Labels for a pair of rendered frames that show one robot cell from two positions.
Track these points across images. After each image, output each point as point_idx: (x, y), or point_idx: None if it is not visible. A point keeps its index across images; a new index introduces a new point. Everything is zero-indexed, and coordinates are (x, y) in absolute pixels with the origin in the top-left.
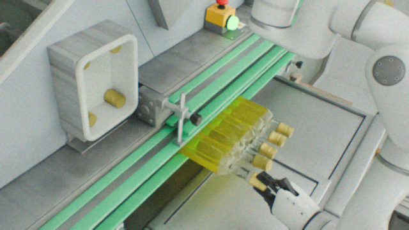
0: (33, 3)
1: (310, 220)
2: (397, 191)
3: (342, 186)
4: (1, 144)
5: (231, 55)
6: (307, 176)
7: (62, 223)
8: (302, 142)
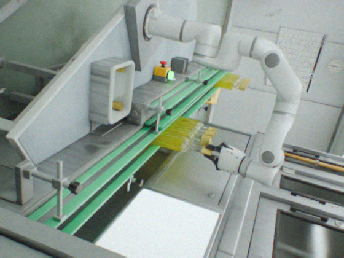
0: (37, 68)
1: (242, 160)
2: (286, 125)
3: None
4: (64, 118)
5: (174, 91)
6: None
7: (104, 165)
8: None
